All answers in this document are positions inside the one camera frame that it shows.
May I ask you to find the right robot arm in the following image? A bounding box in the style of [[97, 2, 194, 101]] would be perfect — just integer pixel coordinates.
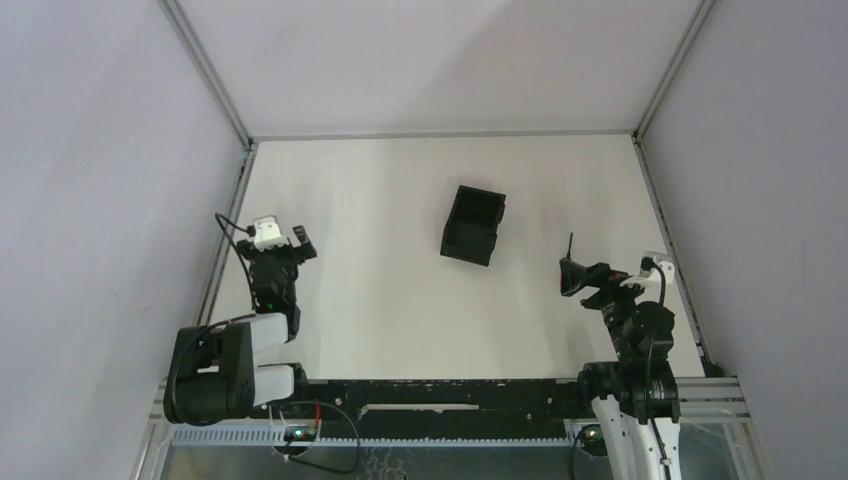
[[559, 253, 682, 479]]

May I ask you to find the black plastic bin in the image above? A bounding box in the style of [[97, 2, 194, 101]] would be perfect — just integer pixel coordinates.
[[440, 185, 506, 267]]

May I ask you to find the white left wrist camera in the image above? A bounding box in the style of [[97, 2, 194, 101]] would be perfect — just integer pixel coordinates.
[[252, 215, 288, 251]]

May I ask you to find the left black cable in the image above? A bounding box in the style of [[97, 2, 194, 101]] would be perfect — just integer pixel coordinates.
[[213, 212, 260, 313]]

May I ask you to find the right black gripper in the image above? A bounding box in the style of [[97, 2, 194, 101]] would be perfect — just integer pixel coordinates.
[[560, 257, 656, 360]]

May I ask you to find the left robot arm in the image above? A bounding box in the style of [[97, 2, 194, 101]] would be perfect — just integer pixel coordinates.
[[163, 217, 317, 427]]

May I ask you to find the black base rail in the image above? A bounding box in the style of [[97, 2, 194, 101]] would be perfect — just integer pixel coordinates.
[[280, 378, 607, 441]]

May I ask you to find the grey slotted cable duct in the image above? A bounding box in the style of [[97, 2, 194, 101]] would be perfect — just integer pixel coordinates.
[[171, 423, 577, 447]]

